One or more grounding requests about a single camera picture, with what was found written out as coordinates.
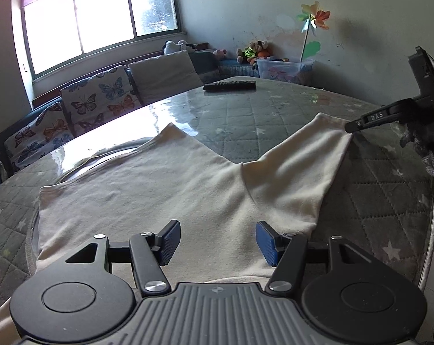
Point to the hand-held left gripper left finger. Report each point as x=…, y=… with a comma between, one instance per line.
x=170, y=240

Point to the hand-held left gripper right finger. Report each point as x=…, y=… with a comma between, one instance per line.
x=265, y=242

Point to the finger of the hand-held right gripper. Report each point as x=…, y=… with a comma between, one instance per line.
x=378, y=116

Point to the cream cloth garment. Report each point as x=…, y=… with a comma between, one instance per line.
x=148, y=194

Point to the person's right hand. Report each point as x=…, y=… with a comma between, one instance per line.
x=425, y=136

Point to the clear plastic storage box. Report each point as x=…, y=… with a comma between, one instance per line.
x=285, y=71

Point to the colourful pinwheel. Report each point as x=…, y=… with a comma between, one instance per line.
x=314, y=18

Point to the brown teddy bear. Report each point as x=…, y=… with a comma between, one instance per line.
x=261, y=46
x=247, y=54

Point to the black remote control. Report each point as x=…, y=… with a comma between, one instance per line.
x=229, y=86

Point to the butterfly print cushion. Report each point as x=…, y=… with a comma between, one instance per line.
x=37, y=136
x=98, y=97

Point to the plain beige cushion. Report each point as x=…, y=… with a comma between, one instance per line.
x=163, y=77

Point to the pink plush toy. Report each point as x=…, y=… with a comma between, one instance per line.
x=220, y=54

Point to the blue sofa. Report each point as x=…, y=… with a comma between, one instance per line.
x=206, y=66

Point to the black and white plush toy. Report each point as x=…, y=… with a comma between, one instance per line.
x=187, y=45

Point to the window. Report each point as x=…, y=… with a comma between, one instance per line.
x=94, y=14

